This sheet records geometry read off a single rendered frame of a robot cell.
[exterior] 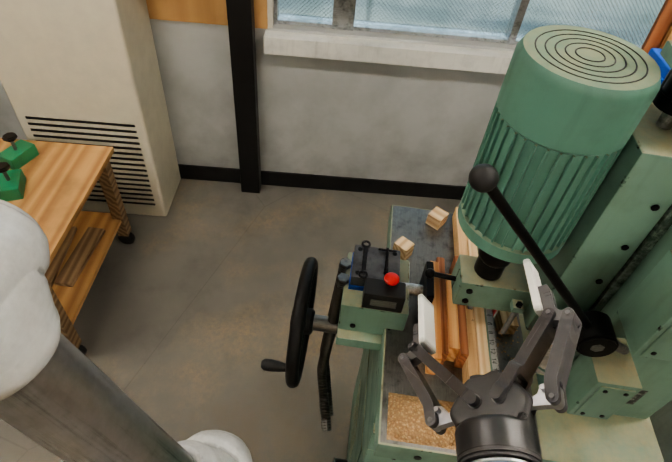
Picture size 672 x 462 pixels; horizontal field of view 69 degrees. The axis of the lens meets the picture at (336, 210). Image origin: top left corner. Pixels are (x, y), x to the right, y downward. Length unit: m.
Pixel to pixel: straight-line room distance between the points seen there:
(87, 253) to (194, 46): 0.95
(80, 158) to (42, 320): 1.53
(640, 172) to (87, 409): 0.74
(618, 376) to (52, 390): 0.79
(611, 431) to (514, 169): 0.68
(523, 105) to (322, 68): 1.62
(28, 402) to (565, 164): 0.68
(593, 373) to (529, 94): 0.47
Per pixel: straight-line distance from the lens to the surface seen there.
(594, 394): 0.93
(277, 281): 2.21
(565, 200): 0.74
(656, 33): 2.29
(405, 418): 0.94
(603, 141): 0.68
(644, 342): 0.84
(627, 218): 0.81
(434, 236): 1.22
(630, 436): 1.24
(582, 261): 0.86
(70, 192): 1.96
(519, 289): 0.96
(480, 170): 0.60
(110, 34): 2.00
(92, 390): 0.69
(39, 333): 0.60
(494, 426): 0.50
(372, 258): 1.01
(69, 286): 2.13
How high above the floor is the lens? 1.77
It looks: 45 degrees down
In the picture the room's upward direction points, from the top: 6 degrees clockwise
